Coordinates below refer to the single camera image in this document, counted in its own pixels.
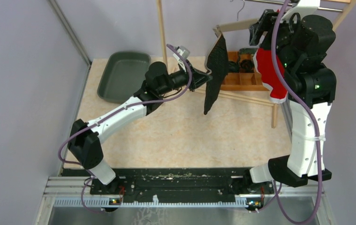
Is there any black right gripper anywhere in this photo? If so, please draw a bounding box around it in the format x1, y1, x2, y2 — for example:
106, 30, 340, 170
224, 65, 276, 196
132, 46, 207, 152
249, 9, 304, 71

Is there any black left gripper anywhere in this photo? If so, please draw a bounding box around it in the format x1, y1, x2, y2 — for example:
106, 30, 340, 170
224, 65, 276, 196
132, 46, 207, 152
158, 59, 212, 96

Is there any black striped garment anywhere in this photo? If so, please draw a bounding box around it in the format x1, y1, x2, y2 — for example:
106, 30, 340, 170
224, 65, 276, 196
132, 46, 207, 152
204, 34, 229, 115

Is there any red underwear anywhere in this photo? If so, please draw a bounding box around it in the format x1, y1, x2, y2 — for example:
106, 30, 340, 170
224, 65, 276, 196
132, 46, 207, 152
253, 47, 288, 104

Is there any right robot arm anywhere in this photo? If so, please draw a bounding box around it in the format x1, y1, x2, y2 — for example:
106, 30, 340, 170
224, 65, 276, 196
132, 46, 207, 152
243, 9, 337, 193

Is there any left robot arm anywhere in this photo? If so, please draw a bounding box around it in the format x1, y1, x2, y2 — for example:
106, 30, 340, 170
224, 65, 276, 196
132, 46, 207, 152
67, 60, 212, 194

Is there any dark folded sock middle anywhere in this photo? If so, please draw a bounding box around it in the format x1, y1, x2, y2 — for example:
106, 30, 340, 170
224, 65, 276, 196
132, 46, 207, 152
228, 61, 240, 73

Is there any camouflage folded cloth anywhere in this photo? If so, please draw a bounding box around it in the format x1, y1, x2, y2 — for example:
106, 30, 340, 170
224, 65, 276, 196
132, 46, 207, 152
238, 48, 258, 57

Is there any dark rolled sock right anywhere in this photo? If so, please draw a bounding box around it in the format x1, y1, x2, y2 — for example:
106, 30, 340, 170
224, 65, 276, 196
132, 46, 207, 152
239, 59, 255, 73

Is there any wooden compartment tray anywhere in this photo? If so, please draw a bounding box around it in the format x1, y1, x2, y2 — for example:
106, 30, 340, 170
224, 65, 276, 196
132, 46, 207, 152
220, 51, 267, 91

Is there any grey plastic bin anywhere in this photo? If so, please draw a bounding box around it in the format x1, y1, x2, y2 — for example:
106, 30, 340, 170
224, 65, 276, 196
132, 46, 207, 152
97, 51, 151, 104

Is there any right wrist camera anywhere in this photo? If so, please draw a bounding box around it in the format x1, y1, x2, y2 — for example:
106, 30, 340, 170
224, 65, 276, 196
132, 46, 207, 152
280, 0, 321, 23

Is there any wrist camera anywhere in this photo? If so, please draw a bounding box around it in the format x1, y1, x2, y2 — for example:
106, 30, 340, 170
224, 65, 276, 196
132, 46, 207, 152
280, 0, 321, 23
173, 45, 190, 68

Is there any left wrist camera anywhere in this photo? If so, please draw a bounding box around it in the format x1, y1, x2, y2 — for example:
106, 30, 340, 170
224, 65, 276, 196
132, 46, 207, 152
173, 45, 190, 68

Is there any wooden clothes rack frame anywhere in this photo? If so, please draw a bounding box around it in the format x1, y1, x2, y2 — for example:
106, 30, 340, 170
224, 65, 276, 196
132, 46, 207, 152
155, 0, 356, 128

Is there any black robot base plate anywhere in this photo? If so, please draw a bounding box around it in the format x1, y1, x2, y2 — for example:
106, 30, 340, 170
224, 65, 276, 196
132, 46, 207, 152
61, 167, 275, 204

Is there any aluminium front rail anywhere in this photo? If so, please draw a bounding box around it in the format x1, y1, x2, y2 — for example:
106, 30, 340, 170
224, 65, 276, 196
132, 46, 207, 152
43, 175, 325, 209

